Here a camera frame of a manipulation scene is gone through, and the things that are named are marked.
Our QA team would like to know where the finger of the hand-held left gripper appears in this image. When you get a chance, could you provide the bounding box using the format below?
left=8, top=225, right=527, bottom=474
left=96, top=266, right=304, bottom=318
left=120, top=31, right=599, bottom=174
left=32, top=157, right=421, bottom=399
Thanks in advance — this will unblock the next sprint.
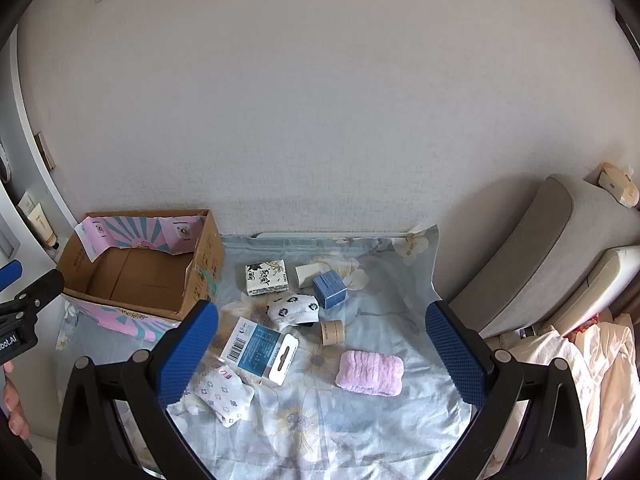
left=0, top=268, right=66, bottom=317
left=0, top=259, right=24, bottom=292

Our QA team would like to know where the person's left hand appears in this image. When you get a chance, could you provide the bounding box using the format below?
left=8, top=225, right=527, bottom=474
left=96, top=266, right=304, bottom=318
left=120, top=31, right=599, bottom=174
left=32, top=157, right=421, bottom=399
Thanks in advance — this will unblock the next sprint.
left=0, top=360, right=31, bottom=442

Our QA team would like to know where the white ribbed box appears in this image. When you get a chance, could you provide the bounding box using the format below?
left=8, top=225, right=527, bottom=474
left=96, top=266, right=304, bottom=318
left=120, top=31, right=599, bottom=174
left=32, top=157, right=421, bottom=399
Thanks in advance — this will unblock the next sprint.
left=294, top=262, right=326, bottom=289

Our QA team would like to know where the cardboard box with pink flaps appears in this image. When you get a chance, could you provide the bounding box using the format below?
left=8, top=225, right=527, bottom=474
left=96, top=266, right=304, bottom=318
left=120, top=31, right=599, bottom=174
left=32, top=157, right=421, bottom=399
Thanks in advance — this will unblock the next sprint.
left=55, top=208, right=226, bottom=342

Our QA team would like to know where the beige wall plate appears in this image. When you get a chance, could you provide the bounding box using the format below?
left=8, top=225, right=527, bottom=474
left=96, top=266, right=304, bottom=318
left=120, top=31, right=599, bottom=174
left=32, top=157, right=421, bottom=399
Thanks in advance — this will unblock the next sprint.
left=34, top=131, right=57, bottom=171

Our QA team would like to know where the blue square box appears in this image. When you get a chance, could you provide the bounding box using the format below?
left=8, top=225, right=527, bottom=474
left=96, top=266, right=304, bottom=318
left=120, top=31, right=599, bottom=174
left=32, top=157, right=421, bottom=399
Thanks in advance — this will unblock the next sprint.
left=312, top=270, right=349, bottom=310

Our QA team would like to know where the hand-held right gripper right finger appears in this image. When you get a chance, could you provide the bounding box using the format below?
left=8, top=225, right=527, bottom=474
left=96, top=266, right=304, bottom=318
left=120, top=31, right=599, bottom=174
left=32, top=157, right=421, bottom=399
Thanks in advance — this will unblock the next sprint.
left=424, top=300, right=589, bottom=480

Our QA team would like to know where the white sock with blue pattern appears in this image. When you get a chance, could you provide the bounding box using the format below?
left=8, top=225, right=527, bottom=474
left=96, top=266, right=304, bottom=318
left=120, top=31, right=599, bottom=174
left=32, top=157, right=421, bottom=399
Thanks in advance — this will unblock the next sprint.
left=182, top=362, right=256, bottom=428

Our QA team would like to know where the pink folded towel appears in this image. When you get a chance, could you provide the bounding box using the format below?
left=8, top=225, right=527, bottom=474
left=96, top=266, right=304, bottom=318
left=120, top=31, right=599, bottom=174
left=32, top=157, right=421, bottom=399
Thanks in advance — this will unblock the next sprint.
left=335, top=350, right=405, bottom=398

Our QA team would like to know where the beige tissue box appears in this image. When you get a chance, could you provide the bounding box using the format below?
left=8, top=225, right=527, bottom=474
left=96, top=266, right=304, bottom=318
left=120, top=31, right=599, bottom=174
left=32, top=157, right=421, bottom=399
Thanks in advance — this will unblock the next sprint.
left=598, top=161, right=640, bottom=208

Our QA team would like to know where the white and pink quilt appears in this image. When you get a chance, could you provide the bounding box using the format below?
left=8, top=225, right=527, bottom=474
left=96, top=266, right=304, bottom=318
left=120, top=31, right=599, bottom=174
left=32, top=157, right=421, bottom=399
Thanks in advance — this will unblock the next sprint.
left=482, top=310, right=640, bottom=480

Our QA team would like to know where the cream cushion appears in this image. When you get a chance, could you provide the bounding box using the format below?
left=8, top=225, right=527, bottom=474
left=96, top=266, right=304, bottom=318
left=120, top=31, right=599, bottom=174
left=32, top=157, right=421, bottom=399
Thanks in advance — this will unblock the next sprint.
left=545, top=245, right=640, bottom=336

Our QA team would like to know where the blue and white hanging package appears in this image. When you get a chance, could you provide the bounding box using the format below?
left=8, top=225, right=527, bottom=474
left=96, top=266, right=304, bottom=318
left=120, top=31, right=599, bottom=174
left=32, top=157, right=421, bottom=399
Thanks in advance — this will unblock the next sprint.
left=218, top=316, right=300, bottom=387

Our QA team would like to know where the white sock with dark flowers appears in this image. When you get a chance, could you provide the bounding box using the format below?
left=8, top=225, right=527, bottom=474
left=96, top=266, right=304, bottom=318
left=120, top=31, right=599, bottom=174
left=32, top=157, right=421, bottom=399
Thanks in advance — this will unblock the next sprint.
left=266, top=292, right=322, bottom=331

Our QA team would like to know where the white shelf unit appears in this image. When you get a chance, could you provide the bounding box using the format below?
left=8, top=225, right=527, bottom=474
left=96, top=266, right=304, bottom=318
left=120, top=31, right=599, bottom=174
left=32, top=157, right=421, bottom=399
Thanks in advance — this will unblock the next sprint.
left=0, top=35, right=76, bottom=311

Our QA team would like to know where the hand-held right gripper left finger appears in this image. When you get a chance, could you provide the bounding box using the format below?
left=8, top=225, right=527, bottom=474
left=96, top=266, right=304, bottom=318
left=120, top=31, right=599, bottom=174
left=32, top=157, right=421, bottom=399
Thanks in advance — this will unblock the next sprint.
left=55, top=300, right=219, bottom=480

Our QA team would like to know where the light blue floral blanket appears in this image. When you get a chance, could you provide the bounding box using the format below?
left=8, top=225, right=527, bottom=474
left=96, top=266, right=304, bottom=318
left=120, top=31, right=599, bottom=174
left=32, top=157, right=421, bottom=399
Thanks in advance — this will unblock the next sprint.
left=55, top=225, right=476, bottom=480

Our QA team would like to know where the cream cosmetic tube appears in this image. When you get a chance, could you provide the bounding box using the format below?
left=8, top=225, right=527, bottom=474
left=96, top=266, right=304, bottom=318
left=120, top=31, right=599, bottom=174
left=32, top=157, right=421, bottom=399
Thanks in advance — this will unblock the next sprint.
left=27, top=202, right=58, bottom=250

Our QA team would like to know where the grey wedge cushion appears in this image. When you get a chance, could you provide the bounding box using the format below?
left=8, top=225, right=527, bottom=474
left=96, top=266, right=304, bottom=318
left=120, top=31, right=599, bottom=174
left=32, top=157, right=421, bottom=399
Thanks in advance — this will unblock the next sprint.
left=446, top=174, right=616, bottom=339

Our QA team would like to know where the beige round container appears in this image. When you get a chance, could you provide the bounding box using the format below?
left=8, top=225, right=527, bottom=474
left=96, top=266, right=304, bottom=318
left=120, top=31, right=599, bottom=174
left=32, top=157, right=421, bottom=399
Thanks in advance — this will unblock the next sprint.
left=320, top=320, right=346, bottom=347

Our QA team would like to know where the black and white floral tissue pack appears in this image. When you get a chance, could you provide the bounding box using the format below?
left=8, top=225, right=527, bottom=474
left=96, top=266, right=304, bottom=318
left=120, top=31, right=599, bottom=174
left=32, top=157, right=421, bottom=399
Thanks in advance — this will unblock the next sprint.
left=245, top=259, right=289, bottom=297

